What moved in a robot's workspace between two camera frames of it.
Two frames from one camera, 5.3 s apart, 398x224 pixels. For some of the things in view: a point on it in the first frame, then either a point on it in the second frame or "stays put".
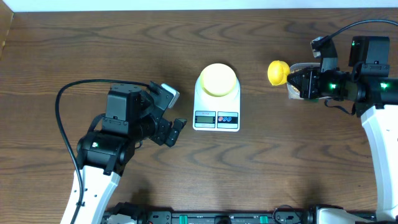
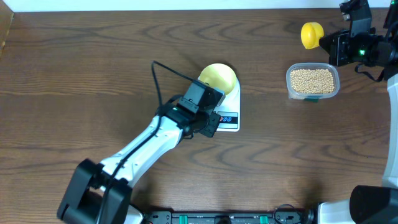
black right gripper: [313, 76] → [337, 54]
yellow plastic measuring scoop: [277, 72] → [311, 33]
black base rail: [283, 214] stays put
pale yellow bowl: [217, 79] stays put
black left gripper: [161, 135] → [210, 130]
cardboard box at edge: [6, 18] stays put
